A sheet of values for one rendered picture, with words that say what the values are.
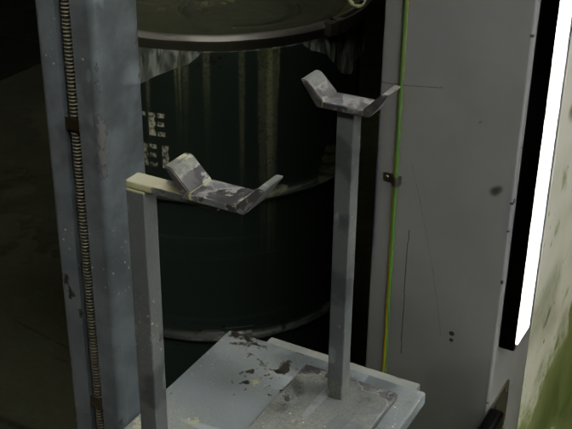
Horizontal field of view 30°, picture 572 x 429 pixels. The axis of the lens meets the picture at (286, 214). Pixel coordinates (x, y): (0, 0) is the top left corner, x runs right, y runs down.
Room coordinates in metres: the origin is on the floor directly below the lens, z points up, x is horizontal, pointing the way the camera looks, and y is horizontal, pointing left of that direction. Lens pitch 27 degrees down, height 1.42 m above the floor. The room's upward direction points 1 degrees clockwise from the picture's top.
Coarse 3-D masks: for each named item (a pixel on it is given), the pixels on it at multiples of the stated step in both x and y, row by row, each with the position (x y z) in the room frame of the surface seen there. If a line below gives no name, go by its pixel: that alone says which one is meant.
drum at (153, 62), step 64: (192, 64) 1.68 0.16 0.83; (256, 64) 1.69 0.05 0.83; (320, 64) 1.76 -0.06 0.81; (192, 128) 1.68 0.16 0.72; (256, 128) 1.69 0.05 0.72; (320, 128) 1.76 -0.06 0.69; (320, 192) 1.77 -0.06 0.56; (192, 256) 1.68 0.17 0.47; (256, 256) 1.69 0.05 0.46; (320, 256) 1.77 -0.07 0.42; (192, 320) 1.68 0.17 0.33; (256, 320) 1.69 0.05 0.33; (320, 320) 1.77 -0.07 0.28
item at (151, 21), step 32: (160, 0) 1.96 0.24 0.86; (192, 0) 1.96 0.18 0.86; (224, 0) 1.95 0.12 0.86; (256, 0) 1.96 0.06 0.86; (288, 0) 1.97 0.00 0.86; (320, 0) 1.97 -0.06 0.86; (352, 0) 1.95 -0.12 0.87; (160, 32) 1.76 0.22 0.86; (192, 32) 1.77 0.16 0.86; (224, 32) 1.77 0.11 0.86
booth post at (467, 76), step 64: (448, 0) 1.18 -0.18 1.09; (512, 0) 1.15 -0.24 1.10; (384, 64) 1.22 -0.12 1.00; (448, 64) 1.18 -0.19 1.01; (512, 64) 1.14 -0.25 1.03; (384, 128) 1.21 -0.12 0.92; (448, 128) 1.17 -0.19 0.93; (512, 128) 1.14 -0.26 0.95; (384, 192) 1.21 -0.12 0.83; (448, 192) 1.17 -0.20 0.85; (512, 192) 1.13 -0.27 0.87; (384, 256) 1.21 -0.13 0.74; (448, 256) 1.17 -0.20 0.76; (384, 320) 1.21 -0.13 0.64; (448, 320) 1.16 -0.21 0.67; (448, 384) 1.16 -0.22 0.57; (512, 384) 1.23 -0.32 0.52
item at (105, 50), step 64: (64, 0) 0.81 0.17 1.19; (128, 0) 0.83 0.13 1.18; (64, 64) 0.81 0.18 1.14; (128, 64) 0.82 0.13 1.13; (64, 128) 0.81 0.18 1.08; (128, 128) 0.82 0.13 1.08; (64, 192) 0.81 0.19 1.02; (64, 256) 0.81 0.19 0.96; (128, 256) 0.81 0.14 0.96; (128, 320) 0.81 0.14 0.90; (128, 384) 0.80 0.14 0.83
